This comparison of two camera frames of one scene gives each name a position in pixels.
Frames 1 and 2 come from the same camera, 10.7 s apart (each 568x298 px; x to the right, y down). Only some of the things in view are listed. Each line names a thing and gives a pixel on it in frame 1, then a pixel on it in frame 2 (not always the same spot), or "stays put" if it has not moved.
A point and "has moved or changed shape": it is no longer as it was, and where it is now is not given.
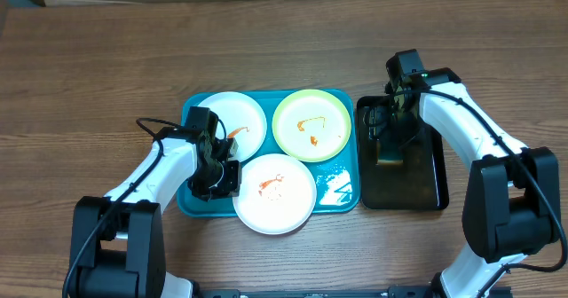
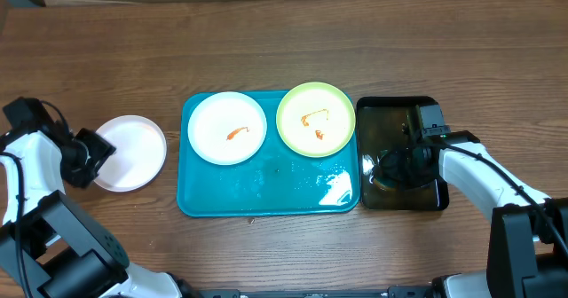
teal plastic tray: x=335 y=181 stays put
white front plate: x=278 y=193 to x=139 y=157
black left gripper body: x=217 y=180 to x=86 y=157
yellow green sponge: x=389 y=152 has moved or changed shape
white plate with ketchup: x=243 y=120 stays put
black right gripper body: x=402 y=125 to x=405 y=168
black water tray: x=401 y=158 stays put
